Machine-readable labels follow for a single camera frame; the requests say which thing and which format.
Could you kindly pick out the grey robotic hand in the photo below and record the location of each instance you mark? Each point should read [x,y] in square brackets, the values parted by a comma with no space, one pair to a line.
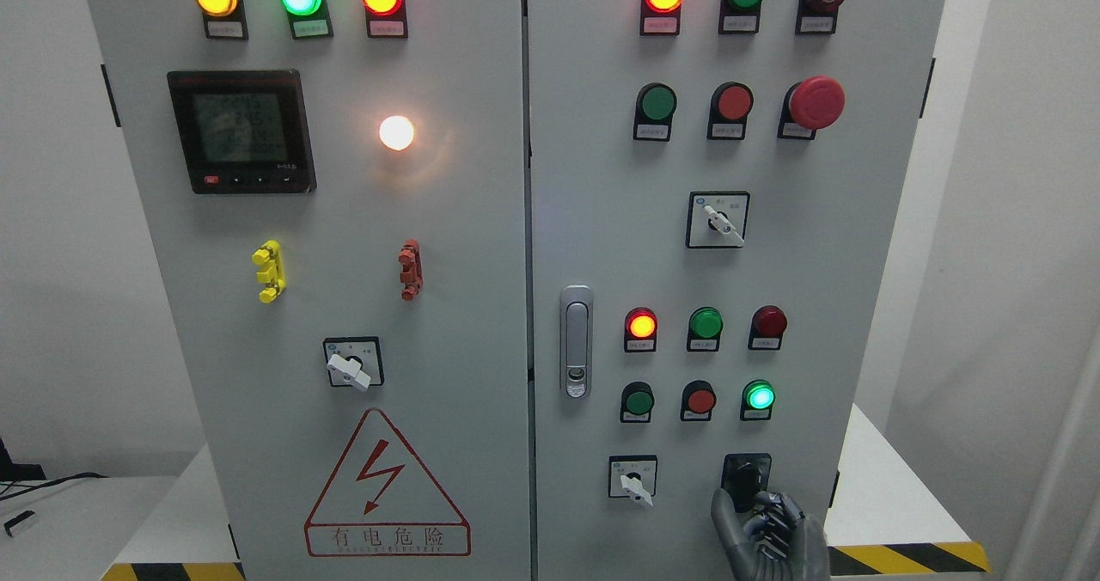
[775,541]

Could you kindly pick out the black rotary knob switch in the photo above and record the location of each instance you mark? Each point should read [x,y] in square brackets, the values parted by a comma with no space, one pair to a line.
[743,476]

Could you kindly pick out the green push button lower right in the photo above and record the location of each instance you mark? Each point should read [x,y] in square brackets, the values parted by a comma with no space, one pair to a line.
[757,401]

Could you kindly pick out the green push button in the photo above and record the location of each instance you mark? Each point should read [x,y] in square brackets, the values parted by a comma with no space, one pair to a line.
[636,403]
[654,109]
[757,401]

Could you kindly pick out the red push button lower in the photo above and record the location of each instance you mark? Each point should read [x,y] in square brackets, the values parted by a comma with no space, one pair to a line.
[698,401]

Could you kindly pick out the red push button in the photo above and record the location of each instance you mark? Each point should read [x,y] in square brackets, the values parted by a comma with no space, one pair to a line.
[698,401]
[730,106]

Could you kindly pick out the yellow black hazard tape right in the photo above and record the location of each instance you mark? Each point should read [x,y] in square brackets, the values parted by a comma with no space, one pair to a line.
[908,559]

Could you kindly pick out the yellow black hazard tape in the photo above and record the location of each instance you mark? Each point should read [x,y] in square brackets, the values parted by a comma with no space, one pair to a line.
[908,559]
[225,571]

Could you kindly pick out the green push button lower left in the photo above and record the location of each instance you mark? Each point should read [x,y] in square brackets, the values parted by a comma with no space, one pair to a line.
[636,403]

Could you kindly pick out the red indicator middle right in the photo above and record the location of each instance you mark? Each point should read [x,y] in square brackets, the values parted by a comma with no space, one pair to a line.
[767,327]

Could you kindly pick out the green indicator middle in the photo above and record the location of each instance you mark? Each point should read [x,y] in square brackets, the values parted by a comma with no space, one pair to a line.
[704,328]

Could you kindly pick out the red lit indicator middle left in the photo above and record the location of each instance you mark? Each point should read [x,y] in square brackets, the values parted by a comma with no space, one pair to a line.
[639,333]

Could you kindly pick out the red high voltage warning sticker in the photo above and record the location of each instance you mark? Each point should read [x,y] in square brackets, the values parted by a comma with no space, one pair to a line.
[381,500]

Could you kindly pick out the grey electrical control cabinet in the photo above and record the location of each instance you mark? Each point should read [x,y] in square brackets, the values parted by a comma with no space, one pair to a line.
[524,177]

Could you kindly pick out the red emergency stop button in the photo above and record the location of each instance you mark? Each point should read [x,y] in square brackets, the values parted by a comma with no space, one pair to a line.
[810,105]

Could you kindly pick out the red push button upper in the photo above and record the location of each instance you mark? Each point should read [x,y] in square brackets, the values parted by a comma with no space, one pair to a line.
[730,106]

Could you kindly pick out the green push button upper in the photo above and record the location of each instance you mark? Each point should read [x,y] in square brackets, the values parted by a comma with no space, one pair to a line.
[654,109]

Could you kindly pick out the green indicator light top right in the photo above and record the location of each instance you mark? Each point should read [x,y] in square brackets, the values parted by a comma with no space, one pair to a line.
[739,17]

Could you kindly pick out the dark red buzzer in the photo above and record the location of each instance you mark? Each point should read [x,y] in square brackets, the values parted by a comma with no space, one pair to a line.
[817,17]

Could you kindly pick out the white glowing lamp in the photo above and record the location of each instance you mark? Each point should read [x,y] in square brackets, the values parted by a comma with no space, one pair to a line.
[397,132]

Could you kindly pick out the red indicator light right door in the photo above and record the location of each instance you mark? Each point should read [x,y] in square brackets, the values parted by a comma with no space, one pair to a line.
[659,17]

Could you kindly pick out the red indicator light door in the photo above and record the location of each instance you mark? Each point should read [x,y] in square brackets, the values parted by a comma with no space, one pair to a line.
[386,18]
[659,17]

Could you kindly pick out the yellow black hazard tape left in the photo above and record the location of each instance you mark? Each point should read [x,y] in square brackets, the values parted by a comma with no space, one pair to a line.
[225,571]

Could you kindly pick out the black digital power meter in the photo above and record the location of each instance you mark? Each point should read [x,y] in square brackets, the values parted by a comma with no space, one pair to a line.
[243,131]

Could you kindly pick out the red indicator light left door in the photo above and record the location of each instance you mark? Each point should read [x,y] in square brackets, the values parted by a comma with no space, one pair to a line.
[386,18]

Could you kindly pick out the green lit indicator light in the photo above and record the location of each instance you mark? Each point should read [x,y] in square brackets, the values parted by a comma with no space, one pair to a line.
[308,18]

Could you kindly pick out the small black white usb dongle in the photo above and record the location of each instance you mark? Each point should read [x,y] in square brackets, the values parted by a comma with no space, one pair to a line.
[19,523]

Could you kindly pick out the black router with antenna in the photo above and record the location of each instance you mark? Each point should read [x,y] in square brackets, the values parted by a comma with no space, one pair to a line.
[12,471]

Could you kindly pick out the yellow indicator light top left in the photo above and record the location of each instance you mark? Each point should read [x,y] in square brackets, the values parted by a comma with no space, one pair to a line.
[224,19]

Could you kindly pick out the white selector switch lower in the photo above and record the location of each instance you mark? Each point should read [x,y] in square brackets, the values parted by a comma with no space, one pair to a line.
[633,477]

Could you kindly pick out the white selector switch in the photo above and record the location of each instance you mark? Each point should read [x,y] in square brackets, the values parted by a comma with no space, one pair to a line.
[717,219]
[633,477]

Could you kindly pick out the silver door handle lock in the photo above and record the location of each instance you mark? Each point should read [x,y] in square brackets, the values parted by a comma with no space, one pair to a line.
[576,306]

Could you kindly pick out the white selector switch upper right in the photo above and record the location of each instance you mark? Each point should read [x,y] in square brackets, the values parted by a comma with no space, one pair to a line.
[717,219]

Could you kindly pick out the white selector switch left door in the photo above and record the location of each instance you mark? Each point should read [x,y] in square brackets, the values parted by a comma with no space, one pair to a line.
[354,362]

